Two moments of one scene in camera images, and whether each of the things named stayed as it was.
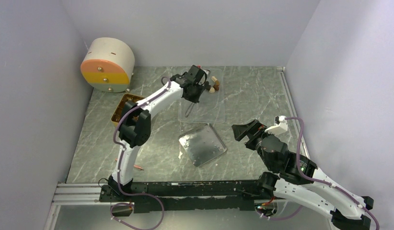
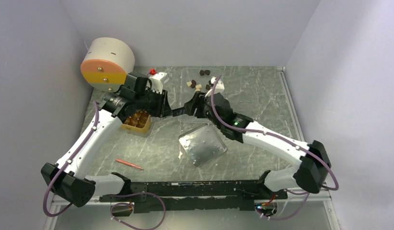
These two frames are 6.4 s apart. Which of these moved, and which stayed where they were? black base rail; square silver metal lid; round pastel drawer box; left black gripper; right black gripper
Moved: left black gripper; right black gripper
Stayed: black base rail; square silver metal lid; round pastel drawer box
